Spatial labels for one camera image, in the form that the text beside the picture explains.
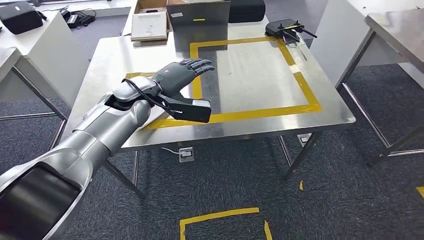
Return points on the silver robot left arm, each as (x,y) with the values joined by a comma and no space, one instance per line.
(82,149)

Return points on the steel workbench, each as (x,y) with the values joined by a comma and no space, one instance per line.
(10,63)
(258,82)
(397,33)

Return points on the metal floor socket plate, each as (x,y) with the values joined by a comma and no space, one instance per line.
(304,139)
(186,155)

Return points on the large yellow tape square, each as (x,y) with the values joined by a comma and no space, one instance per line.
(265,113)

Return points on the yellow floor tape outline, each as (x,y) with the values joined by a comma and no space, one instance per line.
(215,214)

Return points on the small yellow tape scrap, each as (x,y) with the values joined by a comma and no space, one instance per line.
(301,185)

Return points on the white flat box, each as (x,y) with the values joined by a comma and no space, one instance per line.
(149,26)

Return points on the black zip case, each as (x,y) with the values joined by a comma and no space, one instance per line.
(246,11)
(21,18)

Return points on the small black device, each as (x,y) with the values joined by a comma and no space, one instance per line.
(151,11)

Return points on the brown cardboard box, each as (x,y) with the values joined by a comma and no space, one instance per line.
(149,5)

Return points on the black power adapter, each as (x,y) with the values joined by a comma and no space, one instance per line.
(73,21)

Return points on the yellow floor tape strip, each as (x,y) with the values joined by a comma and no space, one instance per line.
(420,192)

